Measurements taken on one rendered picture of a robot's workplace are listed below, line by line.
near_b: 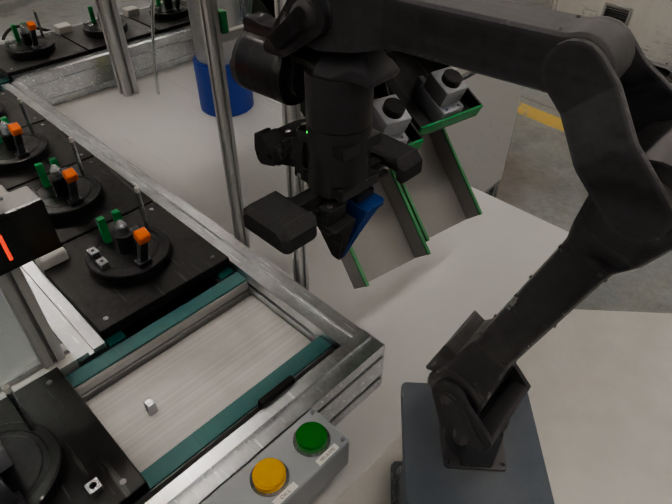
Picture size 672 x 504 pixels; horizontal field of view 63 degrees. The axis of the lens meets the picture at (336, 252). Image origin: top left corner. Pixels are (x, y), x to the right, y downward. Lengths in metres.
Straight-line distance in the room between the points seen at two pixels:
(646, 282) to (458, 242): 1.56
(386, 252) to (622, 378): 0.44
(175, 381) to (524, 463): 0.50
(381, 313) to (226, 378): 0.31
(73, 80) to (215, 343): 1.17
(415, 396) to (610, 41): 0.44
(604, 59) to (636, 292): 2.26
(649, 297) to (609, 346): 1.52
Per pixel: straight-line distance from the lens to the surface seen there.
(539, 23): 0.36
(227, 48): 1.59
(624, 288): 2.57
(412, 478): 0.61
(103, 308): 0.93
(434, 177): 1.01
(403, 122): 0.76
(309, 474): 0.72
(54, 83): 1.87
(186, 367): 0.88
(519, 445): 0.65
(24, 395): 0.87
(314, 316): 0.86
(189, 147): 1.52
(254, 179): 1.36
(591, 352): 1.04
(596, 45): 0.34
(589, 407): 0.97
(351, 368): 0.80
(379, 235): 0.90
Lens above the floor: 1.60
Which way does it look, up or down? 41 degrees down
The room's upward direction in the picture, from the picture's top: straight up
